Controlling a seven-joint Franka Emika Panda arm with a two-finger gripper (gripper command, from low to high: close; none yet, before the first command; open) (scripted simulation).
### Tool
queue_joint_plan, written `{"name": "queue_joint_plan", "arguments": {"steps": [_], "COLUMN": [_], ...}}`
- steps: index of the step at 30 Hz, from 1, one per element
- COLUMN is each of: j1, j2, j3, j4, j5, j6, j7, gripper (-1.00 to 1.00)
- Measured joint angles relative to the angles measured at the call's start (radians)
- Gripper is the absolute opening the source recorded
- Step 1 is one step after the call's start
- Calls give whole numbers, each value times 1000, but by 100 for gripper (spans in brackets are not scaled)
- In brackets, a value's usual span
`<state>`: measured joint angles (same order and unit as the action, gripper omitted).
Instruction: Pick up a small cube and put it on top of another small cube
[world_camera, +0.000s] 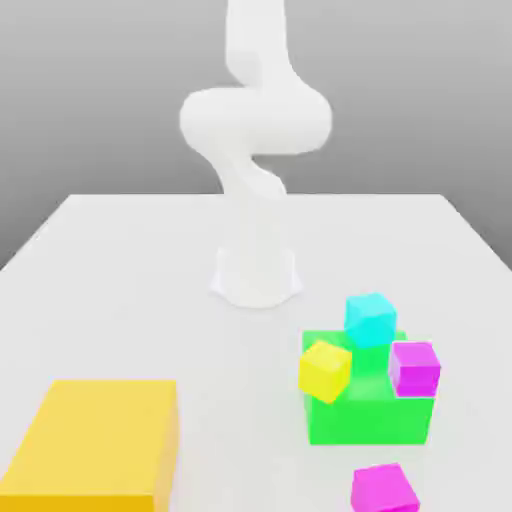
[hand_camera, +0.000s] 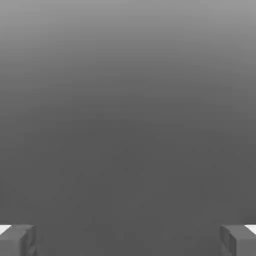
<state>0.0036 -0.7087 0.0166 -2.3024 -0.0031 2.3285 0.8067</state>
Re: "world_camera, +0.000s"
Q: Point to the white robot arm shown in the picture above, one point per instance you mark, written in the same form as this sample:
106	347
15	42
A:
256	120

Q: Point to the small cyan cube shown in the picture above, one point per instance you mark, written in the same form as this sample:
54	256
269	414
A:
370	320

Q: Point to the small yellow cube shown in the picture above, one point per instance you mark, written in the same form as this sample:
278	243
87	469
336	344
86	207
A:
324	372

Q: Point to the small magenta cube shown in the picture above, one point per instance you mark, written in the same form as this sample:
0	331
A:
416	370
384	490

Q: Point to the large green box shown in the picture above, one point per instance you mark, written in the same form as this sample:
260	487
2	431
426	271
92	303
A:
368	420

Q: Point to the large yellow box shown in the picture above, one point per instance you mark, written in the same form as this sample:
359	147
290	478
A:
92	444

